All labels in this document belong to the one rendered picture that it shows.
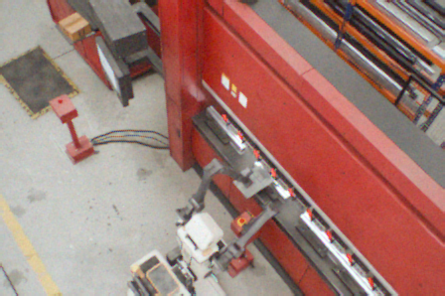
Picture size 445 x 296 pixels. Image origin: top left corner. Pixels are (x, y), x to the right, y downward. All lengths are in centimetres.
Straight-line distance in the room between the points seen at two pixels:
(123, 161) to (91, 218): 67
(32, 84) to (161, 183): 190
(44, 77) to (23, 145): 88
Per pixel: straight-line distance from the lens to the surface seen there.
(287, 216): 396
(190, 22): 352
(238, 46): 331
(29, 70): 611
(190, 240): 343
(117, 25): 358
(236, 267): 456
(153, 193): 498
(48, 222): 502
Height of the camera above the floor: 442
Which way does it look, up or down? 57 degrees down
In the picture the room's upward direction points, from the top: 5 degrees clockwise
